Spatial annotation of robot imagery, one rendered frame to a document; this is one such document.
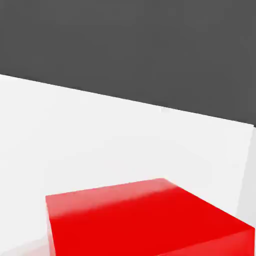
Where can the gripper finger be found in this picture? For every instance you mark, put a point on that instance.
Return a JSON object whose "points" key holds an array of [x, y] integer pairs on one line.
{"points": [[30, 251]]}

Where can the small red cube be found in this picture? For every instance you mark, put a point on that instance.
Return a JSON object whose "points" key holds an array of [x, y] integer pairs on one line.
{"points": [[140, 224]]}

